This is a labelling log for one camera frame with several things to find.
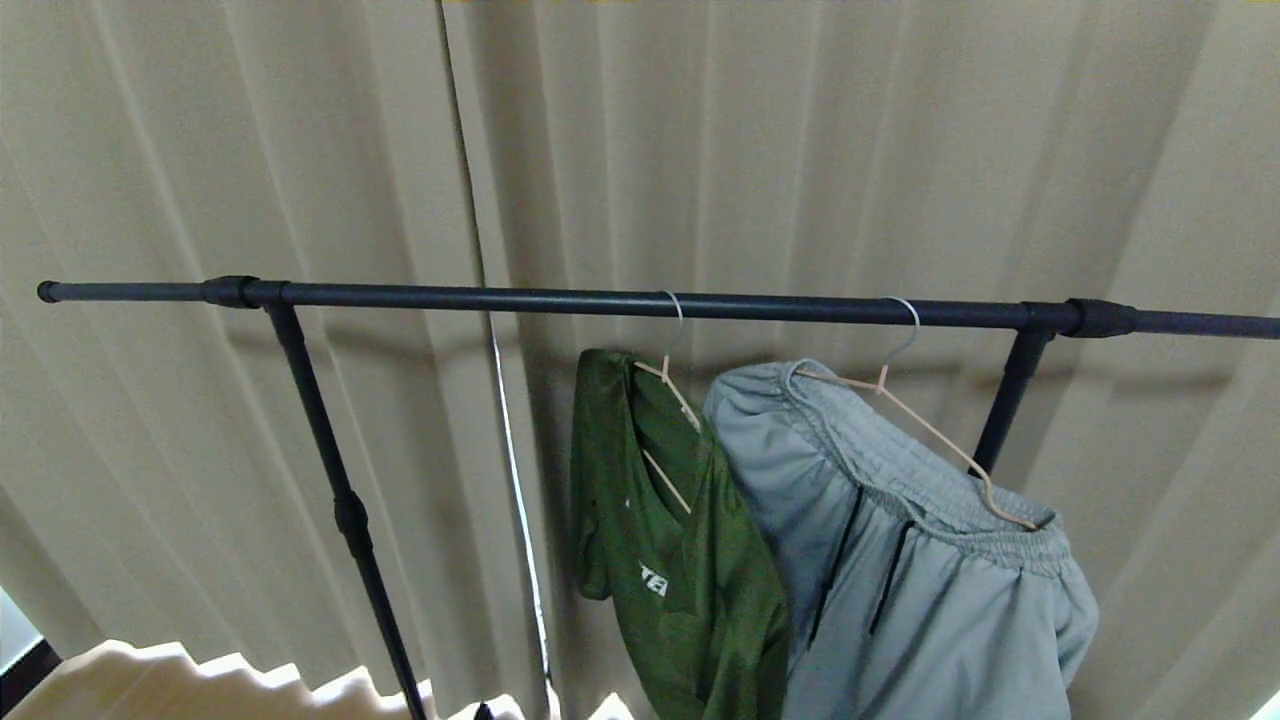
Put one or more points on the black clothes rack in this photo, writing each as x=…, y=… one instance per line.
x=500, y=298

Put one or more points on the green long-sleeved shirt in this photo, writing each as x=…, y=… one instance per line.
x=700, y=600

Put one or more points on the pale grey shorts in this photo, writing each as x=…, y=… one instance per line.
x=950, y=620

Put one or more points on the beige curtain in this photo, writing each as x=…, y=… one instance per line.
x=300, y=120

